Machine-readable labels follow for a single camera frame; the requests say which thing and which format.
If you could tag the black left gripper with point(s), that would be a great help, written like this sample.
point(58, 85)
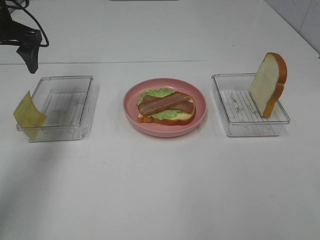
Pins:
point(16, 34)

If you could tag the curved bacon strip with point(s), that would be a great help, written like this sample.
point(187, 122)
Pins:
point(162, 103)

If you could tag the green lettuce leaf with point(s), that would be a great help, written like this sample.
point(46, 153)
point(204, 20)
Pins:
point(160, 93)

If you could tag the bread slice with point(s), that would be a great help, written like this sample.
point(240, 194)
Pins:
point(269, 83)
point(188, 109)

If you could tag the yellow cheese slice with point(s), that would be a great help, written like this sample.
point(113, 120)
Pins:
point(28, 116)

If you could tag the clear left ingredient tray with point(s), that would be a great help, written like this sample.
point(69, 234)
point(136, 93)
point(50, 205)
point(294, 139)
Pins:
point(69, 103)

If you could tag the pink round plate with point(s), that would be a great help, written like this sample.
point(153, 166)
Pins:
point(160, 130)

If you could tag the clear right bread tray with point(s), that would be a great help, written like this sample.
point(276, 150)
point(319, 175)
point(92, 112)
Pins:
point(238, 112)

